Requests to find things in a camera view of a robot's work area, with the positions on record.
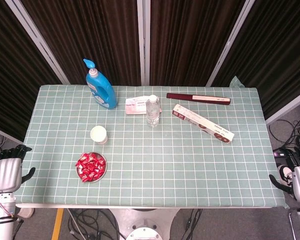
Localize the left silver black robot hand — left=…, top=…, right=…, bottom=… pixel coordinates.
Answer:
left=0, top=144, right=36, bottom=193

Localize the round silver metal plate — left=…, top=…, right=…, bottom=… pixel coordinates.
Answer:
left=75, top=151, right=108, bottom=184

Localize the white paper cup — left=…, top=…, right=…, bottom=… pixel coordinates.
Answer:
left=89, top=125, right=109, bottom=146

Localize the white black sneaker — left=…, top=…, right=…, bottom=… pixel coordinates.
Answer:
left=277, top=163, right=295, bottom=187

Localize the black power strip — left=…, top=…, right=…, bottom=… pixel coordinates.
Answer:
left=273, top=148, right=295, bottom=158

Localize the pale pink shoe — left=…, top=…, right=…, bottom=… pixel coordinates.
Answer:
left=17, top=207, right=35, bottom=218

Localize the yellow floor tape strip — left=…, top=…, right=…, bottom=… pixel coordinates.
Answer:
left=51, top=208, right=65, bottom=240

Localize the dark brown curtain panel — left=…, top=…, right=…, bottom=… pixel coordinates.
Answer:
left=149, top=0, right=246, bottom=87
left=211, top=0, right=300, bottom=118
left=0, top=0, right=63, bottom=141
left=19, top=0, right=142, bottom=86

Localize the blue detergent pump bottle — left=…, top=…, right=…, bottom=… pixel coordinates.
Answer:
left=82, top=58, right=118, bottom=110

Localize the white baking paper box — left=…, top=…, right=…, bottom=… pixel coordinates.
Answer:
left=171, top=103, right=235, bottom=145

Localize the green checked tablecloth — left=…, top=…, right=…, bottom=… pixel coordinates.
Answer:
left=14, top=75, right=288, bottom=209

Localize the pink white tissue packet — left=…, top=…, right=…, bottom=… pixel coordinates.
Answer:
left=125, top=95, right=163, bottom=116

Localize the long dark red box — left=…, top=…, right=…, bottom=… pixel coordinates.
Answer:
left=166, top=92, right=232, bottom=106

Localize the clear plastic water bottle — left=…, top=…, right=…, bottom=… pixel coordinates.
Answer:
left=145, top=94, right=161, bottom=128

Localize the grey metal partition rail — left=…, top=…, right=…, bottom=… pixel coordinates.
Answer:
left=264, top=87, right=300, bottom=126
left=0, top=124, right=24, bottom=146

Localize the white table frame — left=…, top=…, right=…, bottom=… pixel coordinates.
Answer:
left=16, top=202, right=286, bottom=210

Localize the black cable with plug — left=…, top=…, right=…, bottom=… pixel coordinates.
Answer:
left=182, top=208, right=203, bottom=240

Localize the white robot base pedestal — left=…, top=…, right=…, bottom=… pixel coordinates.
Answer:
left=107, top=207, right=181, bottom=240

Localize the grey metal partition post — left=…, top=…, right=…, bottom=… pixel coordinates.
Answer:
left=136, top=0, right=151, bottom=86
left=206, top=0, right=256, bottom=88
left=4, top=0, right=71, bottom=85

